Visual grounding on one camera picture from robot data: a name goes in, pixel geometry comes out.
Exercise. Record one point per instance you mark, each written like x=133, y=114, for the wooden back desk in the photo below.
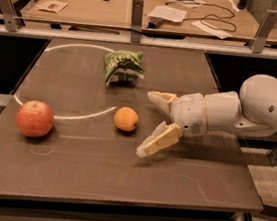
x=116, y=14

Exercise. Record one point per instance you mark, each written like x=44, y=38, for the metal bracket post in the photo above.
x=257, y=44
x=11, y=20
x=136, y=22

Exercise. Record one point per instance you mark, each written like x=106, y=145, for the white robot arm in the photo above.
x=250, y=112

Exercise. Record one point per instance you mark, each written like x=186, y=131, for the right metal bracket post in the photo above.
x=257, y=44

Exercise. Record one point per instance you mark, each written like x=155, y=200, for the white paper sheet centre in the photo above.
x=167, y=13

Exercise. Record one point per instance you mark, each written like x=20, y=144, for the left metal bracket post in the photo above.
x=11, y=20

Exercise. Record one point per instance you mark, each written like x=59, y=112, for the red apple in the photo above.
x=35, y=119

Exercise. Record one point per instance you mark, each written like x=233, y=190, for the white paper sheet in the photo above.
x=167, y=13
x=221, y=34
x=187, y=3

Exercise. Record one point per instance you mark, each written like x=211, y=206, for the green crumpled chip bag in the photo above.
x=122, y=66

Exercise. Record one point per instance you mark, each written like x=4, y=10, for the white paper sheet back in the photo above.
x=187, y=3

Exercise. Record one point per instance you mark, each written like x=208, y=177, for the white paper sheet right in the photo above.
x=221, y=34

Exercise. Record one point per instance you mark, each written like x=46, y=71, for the small paper card left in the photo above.
x=52, y=6

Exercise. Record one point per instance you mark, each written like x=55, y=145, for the orange fruit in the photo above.
x=126, y=119

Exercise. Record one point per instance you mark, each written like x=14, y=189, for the middle metal bracket post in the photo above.
x=136, y=22

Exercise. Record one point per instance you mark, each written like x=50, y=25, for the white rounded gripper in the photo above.
x=189, y=113

